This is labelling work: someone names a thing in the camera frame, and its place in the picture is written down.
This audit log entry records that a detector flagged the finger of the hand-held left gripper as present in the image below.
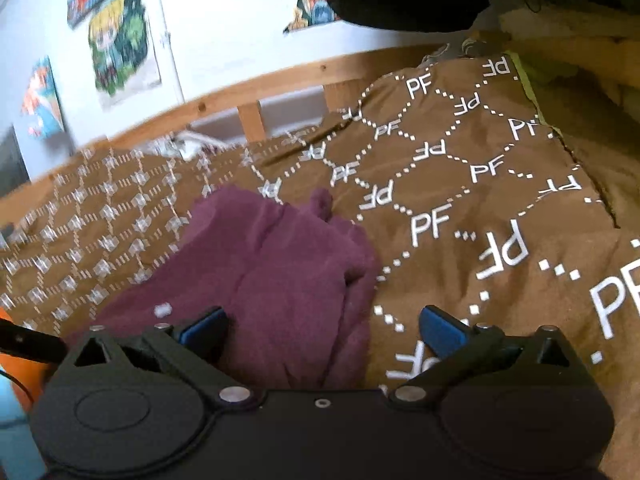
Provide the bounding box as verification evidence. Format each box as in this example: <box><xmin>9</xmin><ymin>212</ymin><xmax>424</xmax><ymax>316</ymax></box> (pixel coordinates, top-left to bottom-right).
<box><xmin>0</xmin><ymin>319</ymin><xmax>68</xmax><ymax>363</ymax></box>

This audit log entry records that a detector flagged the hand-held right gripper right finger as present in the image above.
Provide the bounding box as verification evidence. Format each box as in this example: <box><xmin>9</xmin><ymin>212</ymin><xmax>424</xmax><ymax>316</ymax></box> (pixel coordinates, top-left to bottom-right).
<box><xmin>389</xmin><ymin>305</ymin><xmax>586</xmax><ymax>408</ymax></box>

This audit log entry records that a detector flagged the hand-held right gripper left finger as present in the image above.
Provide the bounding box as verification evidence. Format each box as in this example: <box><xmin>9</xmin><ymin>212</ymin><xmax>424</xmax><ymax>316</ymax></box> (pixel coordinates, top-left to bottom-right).
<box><xmin>56</xmin><ymin>306</ymin><xmax>254</xmax><ymax>408</ymax></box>

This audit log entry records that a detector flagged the maroon small garment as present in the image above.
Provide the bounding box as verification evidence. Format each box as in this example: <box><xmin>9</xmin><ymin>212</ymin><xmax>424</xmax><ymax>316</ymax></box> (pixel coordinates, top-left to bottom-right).
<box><xmin>67</xmin><ymin>184</ymin><xmax>382</xmax><ymax>392</ymax></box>

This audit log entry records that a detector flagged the brown letter-print blanket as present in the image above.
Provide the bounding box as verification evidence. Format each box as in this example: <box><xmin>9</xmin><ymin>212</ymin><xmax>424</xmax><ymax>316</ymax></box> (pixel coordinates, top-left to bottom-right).
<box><xmin>245</xmin><ymin>52</ymin><xmax>640</xmax><ymax>480</ymax></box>

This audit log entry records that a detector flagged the brown diamond-print blanket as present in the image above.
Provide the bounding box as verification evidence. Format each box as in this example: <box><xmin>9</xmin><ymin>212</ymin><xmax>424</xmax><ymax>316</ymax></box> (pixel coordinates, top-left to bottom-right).
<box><xmin>0</xmin><ymin>137</ymin><xmax>281</xmax><ymax>341</ymax></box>

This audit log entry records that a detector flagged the dark screen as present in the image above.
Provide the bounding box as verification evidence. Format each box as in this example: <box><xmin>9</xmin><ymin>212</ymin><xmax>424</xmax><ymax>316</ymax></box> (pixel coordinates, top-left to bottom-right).
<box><xmin>0</xmin><ymin>125</ymin><xmax>30</xmax><ymax>195</ymax></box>

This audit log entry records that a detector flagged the yellow-green cloth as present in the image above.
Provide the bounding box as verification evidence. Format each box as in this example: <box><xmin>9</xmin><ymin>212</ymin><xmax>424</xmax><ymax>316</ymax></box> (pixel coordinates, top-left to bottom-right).
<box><xmin>515</xmin><ymin>52</ymin><xmax>563</xmax><ymax>138</ymax></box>

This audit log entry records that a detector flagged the tan bedding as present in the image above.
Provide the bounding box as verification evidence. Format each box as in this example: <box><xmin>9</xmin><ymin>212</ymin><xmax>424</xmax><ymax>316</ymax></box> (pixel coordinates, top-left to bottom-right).
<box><xmin>500</xmin><ymin>7</ymin><xmax>640</xmax><ymax>228</ymax></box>

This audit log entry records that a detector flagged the blue cartoon wall poster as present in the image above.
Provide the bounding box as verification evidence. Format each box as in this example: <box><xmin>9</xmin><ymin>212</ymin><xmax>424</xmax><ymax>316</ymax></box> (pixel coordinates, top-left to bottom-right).
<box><xmin>21</xmin><ymin>56</ymin><xmax>67</xmax><ymax>140</ymax></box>

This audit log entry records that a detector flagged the wooden bed frame rail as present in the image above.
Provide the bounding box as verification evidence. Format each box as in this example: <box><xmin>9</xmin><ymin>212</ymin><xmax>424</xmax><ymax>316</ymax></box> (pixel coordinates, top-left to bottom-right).
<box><xmin>47</xmin><ymin>49</ymin><xmax>446</xmax><ymax>181</ymax></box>

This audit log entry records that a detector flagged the pixel-art figure wall poster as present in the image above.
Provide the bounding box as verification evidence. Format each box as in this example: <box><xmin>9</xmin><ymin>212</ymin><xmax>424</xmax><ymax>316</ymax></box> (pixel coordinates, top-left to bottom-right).
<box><xmin>87</xmin><ymin>0</ymin><xmax>164</xmax><ymax>111</ymax></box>

